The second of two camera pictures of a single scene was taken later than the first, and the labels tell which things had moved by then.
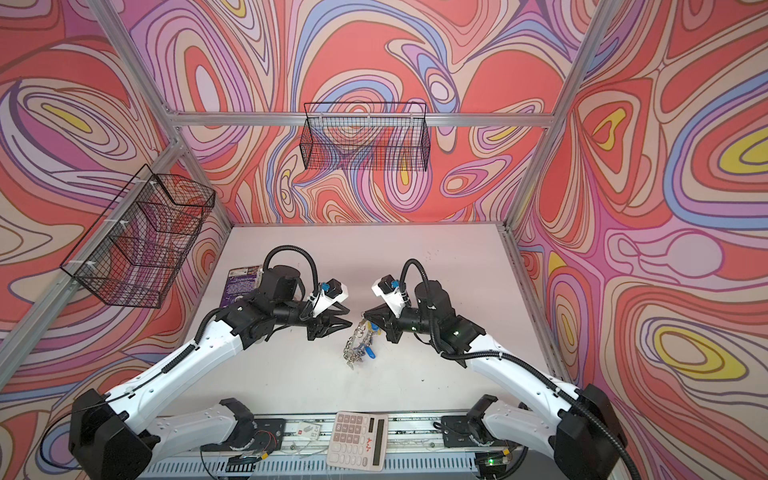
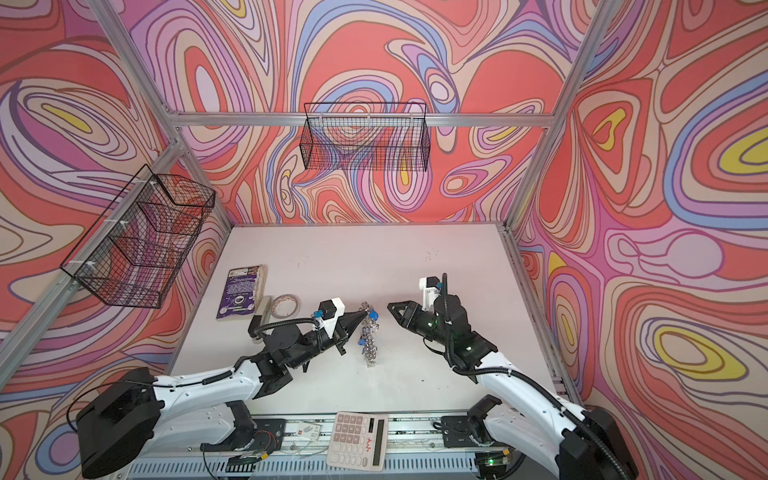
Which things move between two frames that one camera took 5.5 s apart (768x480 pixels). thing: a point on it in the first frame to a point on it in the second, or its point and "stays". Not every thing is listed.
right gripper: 391,324 to 410,317
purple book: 240,281 stays
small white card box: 309,430 stays
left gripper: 321,325 to 342,335
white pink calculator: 358,440 stays
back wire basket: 368,136 stays
